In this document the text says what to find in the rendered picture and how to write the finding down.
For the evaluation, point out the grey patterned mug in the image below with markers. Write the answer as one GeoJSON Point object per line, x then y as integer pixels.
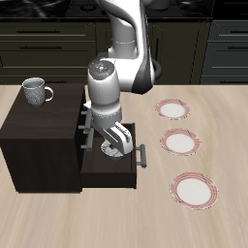
{"type": "Point", "coordinates": [35, 93]}

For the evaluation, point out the dark kitchen cupboards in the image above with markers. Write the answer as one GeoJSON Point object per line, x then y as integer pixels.
{"type": "Point", "coordinates": [48, 51]}

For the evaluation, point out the dark wooden cabinet drawer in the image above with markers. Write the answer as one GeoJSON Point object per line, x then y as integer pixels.
{"type": "Point", "coordinates": [108, 176]}

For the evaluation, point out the grey patterned bowl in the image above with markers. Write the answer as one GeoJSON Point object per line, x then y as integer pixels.
{"type": "Point", "coordinates": [112, 157]}

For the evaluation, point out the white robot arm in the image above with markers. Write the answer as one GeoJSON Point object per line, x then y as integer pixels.
{"type": "Point", "coordinates": [103, 87]}

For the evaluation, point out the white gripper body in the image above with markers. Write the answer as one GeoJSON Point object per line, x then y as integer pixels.
{"type": "Point", "coordinates": [120, 139]}

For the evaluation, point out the black kitchen counter top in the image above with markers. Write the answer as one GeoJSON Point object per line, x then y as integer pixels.
{"type": "Point", "coordinates": [38, 9]}

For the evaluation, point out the dark wooden cabinet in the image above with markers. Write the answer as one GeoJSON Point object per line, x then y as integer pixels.
{"type": "Point", "coordinates": [42, 135]}

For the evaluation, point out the white plate with red rim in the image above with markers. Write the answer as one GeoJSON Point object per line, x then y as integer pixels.
{"type": "Point", "coordinates": [194, 191]}
{"type": "Point", "coordinates": [180, 141]}
{"type": "Point", "coordinates": [172, 109]}

